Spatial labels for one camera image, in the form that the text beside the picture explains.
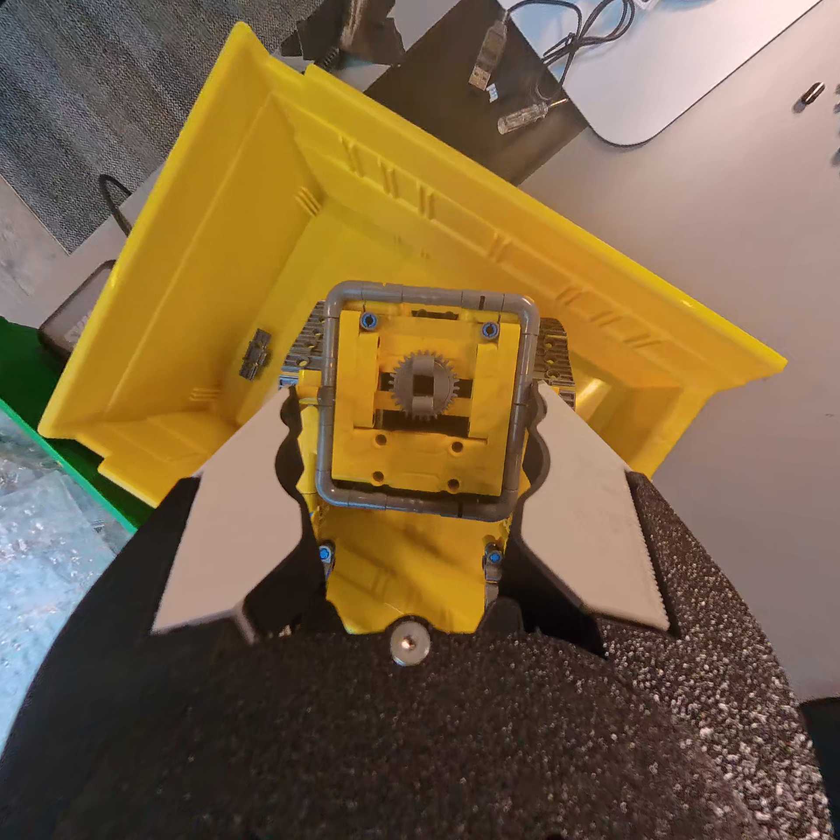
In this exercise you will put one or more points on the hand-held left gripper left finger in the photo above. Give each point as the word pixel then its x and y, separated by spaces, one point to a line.
pixel 216 525

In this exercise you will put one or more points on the grey desk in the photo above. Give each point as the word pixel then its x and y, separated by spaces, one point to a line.
pixel 722 262

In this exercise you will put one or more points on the small dark brick piece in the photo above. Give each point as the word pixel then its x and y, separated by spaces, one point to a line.
pixel 254 354

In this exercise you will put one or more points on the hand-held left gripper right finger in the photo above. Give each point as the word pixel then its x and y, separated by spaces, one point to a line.
pixel 590 525

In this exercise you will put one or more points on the white rounded base plate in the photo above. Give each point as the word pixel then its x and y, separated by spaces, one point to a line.
pixel 689 59

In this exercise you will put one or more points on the yellow plastic bin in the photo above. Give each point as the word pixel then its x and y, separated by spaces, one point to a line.
pixel 229 262

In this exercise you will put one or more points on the clear plastic bags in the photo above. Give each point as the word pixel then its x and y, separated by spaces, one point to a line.
pixel 39 558

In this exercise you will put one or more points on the black brick pin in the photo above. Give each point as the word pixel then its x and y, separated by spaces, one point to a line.
pixel 812 93

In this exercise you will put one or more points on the yellow tracked brick vehicle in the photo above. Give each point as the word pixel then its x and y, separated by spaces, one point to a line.
pixel 426 446

